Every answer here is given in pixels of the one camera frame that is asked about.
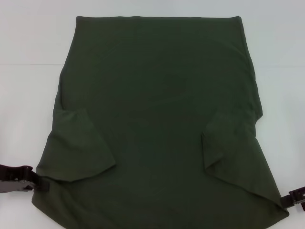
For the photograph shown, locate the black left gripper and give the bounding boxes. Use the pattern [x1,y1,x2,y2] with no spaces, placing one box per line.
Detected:
[0,164,50,194]

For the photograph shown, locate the dark green shirt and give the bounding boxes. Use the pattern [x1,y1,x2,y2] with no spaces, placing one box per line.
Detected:
[32,15,290,229]

